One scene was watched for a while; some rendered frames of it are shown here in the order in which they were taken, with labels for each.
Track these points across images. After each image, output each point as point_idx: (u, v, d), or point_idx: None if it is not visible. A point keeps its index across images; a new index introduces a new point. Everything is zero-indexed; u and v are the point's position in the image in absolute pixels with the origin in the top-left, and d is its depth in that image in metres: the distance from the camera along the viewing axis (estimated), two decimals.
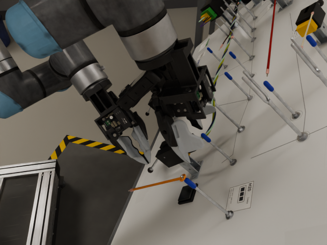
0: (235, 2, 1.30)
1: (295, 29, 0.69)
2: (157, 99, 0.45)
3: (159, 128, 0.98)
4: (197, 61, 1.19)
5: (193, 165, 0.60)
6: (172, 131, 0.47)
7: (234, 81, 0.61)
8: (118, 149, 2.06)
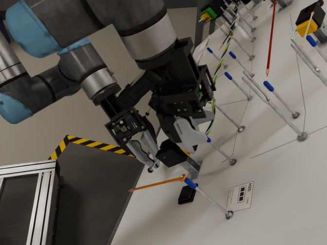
0: (235, 2, 1.30)
1: (295, 29, 0.69)
2: (157, 98, 0.45)
3: (159, 128, 0.98)
4: (197, 61, 1.19)
5: (193, 165, 0.60)
6: (174, 130, 0.47)
7: (234, 81, 0.61)
8: (118, 149, 2.06)
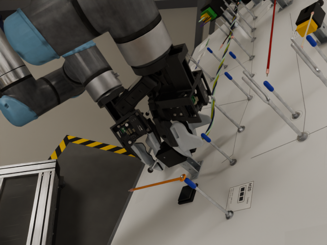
0: (235, 2, 1.30)
1: (295, 29, 0.69)
2: (154, 103, 0.45)
3: None
4: (197, 61, 1.19)
5: (193, 165, 0.60)
6: (171, 134, 0.48)
7: (234, 81, 0.61)
8: (118, 149, 2.06)
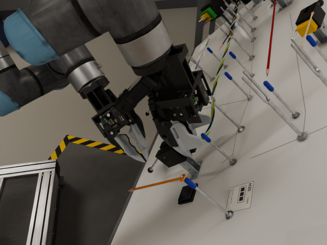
0: (235, 2, 1.30)
1: (295, 29, 0.69)
2: (154, 103, 0.45)
3: None
4: (197, 61, 1.19)
5: (193, 165, 0.60)
6: (171, 134, 0.48)
7: (234, 81, 0.61)
8: (118, 149, 2.06)
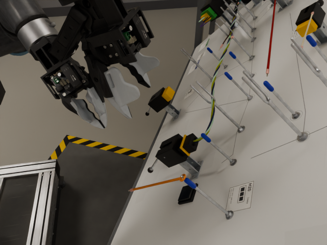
0: (235, 2, 1.30)
1: (295, 29, 0.69)
2: (85, 42, 0.41)
3: (159, 128, 0.98)
4: (197, 61, 1.19)
5: (193, 165, 0.60)
6: (104, 79, 0.43)
7: (234, 81, 0.61)
8: (118, 149, 2.06)
